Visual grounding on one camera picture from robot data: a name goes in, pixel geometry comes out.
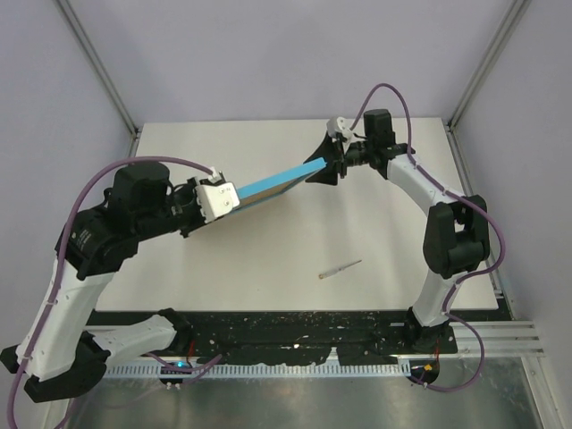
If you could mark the perforated cable duct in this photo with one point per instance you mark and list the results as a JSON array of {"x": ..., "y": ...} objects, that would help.
[{"x": 150, "y": 368}]

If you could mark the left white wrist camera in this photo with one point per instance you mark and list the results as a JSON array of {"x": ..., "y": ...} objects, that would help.
[{"x": 216, "y": 196}]

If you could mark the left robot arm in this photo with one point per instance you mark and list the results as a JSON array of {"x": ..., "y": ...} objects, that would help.
[{"x": 61, "y": 359}]

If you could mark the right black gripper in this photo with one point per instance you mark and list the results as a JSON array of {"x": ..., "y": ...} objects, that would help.
[{"x": 327, "y": 150}]

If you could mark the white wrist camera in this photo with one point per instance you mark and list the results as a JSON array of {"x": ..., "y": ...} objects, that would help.
[
  {"x": 216, "y": 196},
  {"x": 337, "y": 128}
]

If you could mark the blue picture frame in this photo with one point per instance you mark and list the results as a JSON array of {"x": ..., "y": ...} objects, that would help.
[{"x": 273, "y": 186}]

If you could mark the aluminium rail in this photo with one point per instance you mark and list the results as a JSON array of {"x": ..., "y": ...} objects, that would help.
[{"x": 491, "y": 337}]

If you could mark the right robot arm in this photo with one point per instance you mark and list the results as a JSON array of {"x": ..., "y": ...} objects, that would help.
[{"x": 456, "y": 237}]

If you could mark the right aluminium post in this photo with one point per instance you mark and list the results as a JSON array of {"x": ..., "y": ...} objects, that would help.
[{"x": 500, "y": 38}]

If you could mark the aluminium post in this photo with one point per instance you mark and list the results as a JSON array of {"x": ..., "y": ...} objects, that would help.
[
  {"x": 500, "y": 38},
  {"x": 77, "y": 29}
]

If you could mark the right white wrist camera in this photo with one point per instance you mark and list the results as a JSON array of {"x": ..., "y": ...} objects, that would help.
[{"x": 337, "y": 128}]

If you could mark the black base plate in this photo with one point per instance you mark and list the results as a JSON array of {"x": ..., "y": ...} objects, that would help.
[{"x": 304, "y": 338}]

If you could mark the small screwdriver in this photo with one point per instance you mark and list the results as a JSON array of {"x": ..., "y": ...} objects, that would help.
[{"x": 332, "y": 271}]

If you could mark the left aluminium post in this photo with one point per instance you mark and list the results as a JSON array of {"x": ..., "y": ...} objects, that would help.
[{"x": 77, "y": 29}]

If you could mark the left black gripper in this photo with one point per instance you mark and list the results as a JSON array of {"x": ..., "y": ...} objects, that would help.
[{"x": 189, "y": 189}]

